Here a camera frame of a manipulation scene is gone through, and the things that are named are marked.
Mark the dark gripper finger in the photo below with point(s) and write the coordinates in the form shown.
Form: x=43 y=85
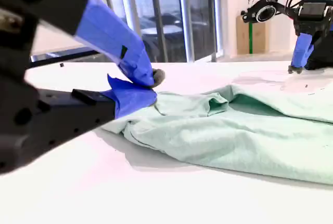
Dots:
x=322 y=57

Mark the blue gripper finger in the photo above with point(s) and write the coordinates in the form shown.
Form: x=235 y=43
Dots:
x=104 y=31
x=78 y=112

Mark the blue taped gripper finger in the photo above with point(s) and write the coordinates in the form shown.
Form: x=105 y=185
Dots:
x=301 y=50

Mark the pale green t-shirt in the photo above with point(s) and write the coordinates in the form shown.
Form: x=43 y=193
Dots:
x=208 y=143

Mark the black metal bar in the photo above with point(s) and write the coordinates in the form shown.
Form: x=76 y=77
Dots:
x=65 y=56

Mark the green pole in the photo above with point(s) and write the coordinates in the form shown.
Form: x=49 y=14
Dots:
x=251 y=39

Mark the cardboard box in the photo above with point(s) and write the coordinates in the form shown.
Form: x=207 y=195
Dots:
x=243 y=37

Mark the black stalk of silver camera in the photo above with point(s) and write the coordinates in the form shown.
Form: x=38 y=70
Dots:
x=284 y=8

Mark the metal window frame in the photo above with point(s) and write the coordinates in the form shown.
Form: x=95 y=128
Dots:
x=187 y=26

